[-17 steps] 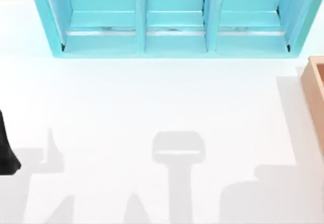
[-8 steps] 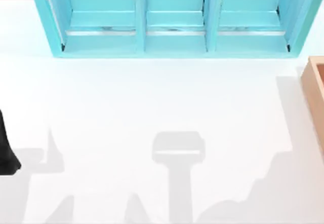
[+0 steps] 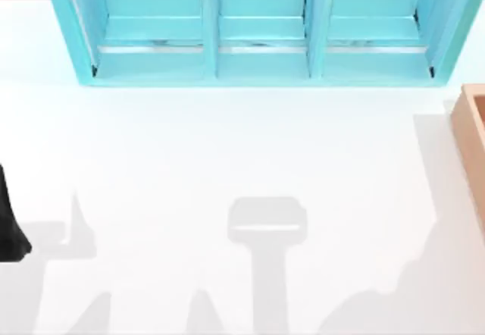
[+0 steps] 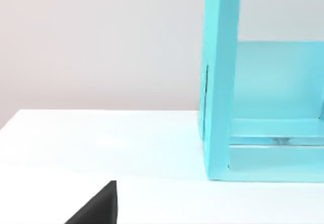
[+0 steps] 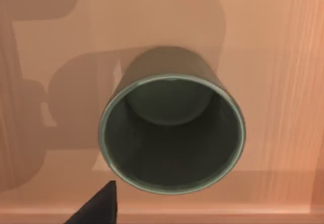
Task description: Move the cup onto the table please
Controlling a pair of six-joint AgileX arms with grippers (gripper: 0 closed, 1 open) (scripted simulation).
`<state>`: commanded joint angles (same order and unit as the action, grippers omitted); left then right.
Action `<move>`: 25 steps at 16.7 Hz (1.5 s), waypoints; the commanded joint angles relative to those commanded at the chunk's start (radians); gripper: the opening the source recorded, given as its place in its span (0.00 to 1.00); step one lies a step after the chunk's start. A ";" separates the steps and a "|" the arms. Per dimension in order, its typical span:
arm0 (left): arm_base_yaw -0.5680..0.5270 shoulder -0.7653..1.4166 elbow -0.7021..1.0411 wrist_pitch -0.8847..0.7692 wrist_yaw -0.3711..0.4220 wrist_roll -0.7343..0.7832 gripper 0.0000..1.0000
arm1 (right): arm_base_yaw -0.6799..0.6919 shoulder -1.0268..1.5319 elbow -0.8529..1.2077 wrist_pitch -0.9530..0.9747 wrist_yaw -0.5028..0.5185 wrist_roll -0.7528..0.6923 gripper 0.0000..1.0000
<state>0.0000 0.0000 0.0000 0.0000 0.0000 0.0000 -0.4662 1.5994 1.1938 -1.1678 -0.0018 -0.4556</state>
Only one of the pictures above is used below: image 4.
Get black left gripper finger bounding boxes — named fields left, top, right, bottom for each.
left=63, top=180, right=119, bottom=224

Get light blue rack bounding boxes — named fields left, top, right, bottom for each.
left=198, top=0, right=324, bottom=183

